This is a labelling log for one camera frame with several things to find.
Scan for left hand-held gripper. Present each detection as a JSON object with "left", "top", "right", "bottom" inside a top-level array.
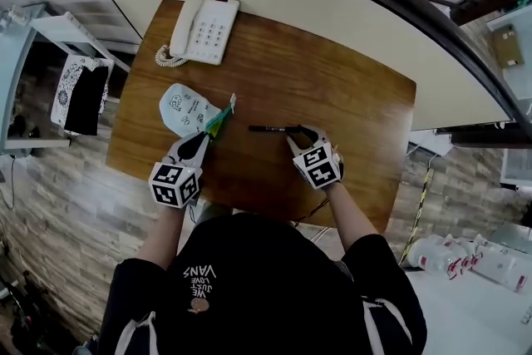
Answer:
[{"left": 149, "top": 131, "right": 211, "bottom": 209}]

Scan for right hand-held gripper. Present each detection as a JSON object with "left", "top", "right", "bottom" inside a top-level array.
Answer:
[{"left": 285, "top": 124, "right": 344, "bottom": 190}]

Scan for black pen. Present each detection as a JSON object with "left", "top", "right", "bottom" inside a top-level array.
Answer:
[{"left": 248, "top": 125, "right": 301, "bottom": 134}]

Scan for light blue pencil pouch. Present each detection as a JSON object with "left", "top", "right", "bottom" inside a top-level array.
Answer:
[{"left": 160, "top": 82, "right": 237, "bottom": 141}]

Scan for person's right forearm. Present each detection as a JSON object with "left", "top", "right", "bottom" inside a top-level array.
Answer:
[{"left": 326, "top": 180, "right": 386, "bottom": 254}]

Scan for person's left forearm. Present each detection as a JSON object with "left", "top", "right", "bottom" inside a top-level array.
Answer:
[{"left": 143, "top": 203, "right": 186, "bottom": 275}]

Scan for black cloth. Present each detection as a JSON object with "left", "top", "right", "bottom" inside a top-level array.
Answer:
[{"left": 64, "top": 64, "right": 110, "bottom": 137}]

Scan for yellow black striped tape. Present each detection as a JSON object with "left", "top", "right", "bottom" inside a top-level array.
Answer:
[{"left": 398, "top": 168, "right": 433, "bottom": 265}]

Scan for patterned white seat cushion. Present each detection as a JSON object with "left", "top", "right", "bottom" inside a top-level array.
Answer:
[{"left": 50, "top": 55, "right": 114, "bottom": 136}]

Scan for person's black printed shirt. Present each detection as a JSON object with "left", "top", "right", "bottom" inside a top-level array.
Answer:
[{"left": 99, "top": 213, "right": 428, "bottom": 355}]

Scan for white wooden chair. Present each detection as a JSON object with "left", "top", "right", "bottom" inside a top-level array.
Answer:
[{"left": 28, "top": 11, "right": 142, "bottom": 138}]

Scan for light blue desk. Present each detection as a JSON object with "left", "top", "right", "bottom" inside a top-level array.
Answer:
[{"left": 0, "top": 2, "right": 49, "bottom": 150}]

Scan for white plastic bags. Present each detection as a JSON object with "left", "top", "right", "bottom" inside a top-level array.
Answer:
[{"left": 406, "top": 234, "right": 532, "bottom": 294}]

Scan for white dispenser bottle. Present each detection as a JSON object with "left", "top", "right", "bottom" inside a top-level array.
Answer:
[{"left": 7, "top": 6, "right": 28, "bottom": 24}]

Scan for brown cardboard box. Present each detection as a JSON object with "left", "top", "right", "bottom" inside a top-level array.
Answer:
[{"left": 493, "top": 23, "right": 524, "bottom": 68}]

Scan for white corded telephone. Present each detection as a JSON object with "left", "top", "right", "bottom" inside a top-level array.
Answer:
[{"left": 155, "top": 0, "right": 241, "bottom": 67}]

